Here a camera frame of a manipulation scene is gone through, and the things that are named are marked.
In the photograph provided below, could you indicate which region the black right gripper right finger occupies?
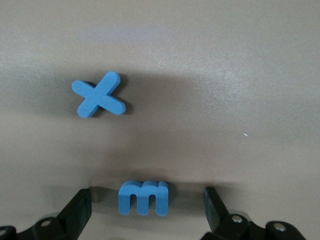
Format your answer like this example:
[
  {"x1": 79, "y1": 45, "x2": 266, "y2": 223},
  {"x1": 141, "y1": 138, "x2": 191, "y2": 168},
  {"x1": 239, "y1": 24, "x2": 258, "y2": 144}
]
[{"x1": 202, "y1": 186, "x2": 307, "y2": 240}]

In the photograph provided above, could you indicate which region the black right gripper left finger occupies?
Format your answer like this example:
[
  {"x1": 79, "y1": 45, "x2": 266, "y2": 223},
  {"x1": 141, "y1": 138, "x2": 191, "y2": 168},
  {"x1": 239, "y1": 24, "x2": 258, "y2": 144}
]
[{"x1": 0, "y1": 187, "x2": 93, "y2": 240}]

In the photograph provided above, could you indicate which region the blue foam letter E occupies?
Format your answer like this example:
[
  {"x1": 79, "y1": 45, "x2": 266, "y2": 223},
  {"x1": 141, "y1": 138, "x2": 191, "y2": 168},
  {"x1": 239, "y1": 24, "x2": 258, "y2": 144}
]
[{"x1": 117, "y1": 180, "x2": 170, "y2": 217}]

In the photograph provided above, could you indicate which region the blue foam letter X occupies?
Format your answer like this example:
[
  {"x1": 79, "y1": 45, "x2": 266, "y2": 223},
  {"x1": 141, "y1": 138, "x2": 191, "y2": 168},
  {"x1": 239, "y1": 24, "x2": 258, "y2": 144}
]
[{"x1": 71, "y1": 71, "x2": 127, "y2": 119}]

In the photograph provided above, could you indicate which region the brown paper table cover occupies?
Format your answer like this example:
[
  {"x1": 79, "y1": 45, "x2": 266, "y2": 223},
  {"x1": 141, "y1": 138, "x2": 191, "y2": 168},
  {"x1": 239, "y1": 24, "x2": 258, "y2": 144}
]
[{"x1": 0, "y1": 0, "x2": 320, "y2": 240}]

